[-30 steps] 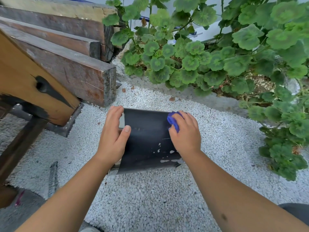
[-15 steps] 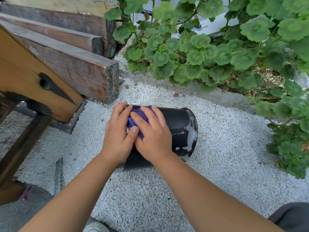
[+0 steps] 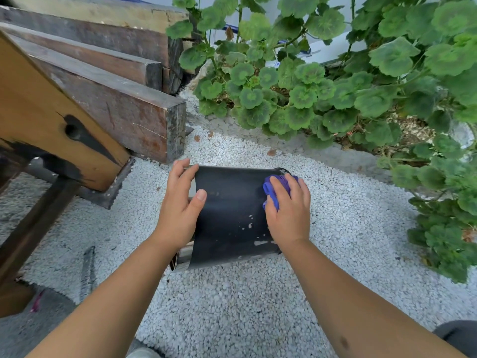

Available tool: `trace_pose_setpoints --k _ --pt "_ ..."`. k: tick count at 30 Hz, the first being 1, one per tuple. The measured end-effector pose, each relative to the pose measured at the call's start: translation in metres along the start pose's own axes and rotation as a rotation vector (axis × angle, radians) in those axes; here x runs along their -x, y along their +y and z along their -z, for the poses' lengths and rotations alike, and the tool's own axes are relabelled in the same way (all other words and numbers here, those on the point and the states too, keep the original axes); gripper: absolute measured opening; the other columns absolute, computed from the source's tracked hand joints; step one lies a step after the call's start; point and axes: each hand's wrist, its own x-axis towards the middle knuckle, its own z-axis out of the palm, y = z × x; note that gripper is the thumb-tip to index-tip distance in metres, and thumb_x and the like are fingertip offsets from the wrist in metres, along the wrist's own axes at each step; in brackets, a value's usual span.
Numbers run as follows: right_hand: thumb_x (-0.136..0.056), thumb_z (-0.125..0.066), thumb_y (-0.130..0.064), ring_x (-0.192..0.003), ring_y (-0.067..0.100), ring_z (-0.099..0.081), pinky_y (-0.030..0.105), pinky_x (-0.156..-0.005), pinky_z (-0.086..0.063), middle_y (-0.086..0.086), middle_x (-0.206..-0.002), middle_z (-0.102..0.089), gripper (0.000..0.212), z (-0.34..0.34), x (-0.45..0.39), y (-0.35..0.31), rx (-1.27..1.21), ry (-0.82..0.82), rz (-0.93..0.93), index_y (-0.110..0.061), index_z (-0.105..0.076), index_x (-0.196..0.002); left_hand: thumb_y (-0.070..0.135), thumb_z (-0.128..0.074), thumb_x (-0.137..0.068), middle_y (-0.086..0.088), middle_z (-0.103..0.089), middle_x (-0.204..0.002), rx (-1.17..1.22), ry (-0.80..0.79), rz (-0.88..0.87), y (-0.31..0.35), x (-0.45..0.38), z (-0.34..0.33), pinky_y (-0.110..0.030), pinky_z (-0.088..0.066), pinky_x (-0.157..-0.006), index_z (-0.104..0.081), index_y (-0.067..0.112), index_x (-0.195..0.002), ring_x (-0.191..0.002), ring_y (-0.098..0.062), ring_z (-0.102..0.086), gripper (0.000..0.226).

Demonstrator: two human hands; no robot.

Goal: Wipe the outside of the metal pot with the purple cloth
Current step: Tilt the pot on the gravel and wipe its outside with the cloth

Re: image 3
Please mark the green geranium plant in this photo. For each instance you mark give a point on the green geranium plant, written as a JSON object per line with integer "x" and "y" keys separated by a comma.
{"x": 335, "y": 93}

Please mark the brown wooden block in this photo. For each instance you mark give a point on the brown wooden block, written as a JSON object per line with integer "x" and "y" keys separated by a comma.
{"x": 15, "y": 300}

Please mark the white container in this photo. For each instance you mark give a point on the white container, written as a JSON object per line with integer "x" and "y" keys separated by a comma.
{"x": 328, "y": 48}

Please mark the person's grey shoe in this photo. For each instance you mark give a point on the person's grey shoe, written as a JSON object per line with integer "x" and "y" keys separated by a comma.
{"x": 143, "y": 350}

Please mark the dark wooden post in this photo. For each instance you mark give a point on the dark wooden post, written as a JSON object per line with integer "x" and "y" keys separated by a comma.
{"x": 33, "y": 227}

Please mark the person's left hand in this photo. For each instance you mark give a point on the person's left hand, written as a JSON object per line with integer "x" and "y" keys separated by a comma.
{"x": 177, "y": 212}

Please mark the person's right leg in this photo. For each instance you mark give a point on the person's right leg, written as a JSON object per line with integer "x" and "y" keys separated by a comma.
{"x": 460, "y": 337}

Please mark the person's left thumb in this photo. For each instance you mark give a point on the person's left thumb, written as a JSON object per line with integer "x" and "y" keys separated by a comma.
{"x": 198, "y": 205}

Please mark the person's right hand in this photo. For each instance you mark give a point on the person's right hand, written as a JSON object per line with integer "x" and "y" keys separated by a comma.
{"x": 290, "y": 223}

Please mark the person's left forearm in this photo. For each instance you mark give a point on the person's left forearm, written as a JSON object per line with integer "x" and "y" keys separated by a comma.
{"x": 111, "y": 305}

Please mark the grey metal rod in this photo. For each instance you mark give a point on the grey metal rod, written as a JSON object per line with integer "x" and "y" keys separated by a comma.
{"x": 88, "y": 274}

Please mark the reddish brown wooden plank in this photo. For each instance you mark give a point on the reddish brown wooden plank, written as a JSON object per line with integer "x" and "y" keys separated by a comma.
{"x": 108, "y": 59}

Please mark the pink scrap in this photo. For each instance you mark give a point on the pink scrap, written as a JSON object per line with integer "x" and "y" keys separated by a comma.
{"x": 37, "y": 302}

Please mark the thick dark brown plank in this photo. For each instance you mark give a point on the thick dark brown plank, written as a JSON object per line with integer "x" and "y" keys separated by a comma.
{"x": 123, "y": 111}

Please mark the grey metal base plate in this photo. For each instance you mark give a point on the grey metal base plate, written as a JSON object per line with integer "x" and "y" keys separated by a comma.
{"x": 111, "y": 188}

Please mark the orange-brown wooden beam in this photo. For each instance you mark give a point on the orange-brown wooden beam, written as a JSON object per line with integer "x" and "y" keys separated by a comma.
{"x": 41, "y": 119}

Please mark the pale weathered wooden plank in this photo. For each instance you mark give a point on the pale weathered wooden plank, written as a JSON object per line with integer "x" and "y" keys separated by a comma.
{"x": 104, "y": 11}

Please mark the person's right forearm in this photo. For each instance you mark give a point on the person's right forearm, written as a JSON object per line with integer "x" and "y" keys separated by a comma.
{"x": 354, "y": 305}

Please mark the dark weathered wooden plank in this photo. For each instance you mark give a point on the dark weathered wooden plank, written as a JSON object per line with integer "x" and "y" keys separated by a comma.
{"x": 111, "y": 35}

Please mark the black curved metal cover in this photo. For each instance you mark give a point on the black curved metal cover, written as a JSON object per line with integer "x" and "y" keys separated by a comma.
{"x": 231, "y": 216}

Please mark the purple cleaning cloth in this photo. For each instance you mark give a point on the purple cleaning cloth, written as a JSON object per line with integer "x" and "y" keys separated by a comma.
{"x": 271, "y": 190}

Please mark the person's right middle finger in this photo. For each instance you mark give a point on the person's right middle finger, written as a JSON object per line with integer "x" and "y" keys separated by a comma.
{"x": 292, "y": 188}

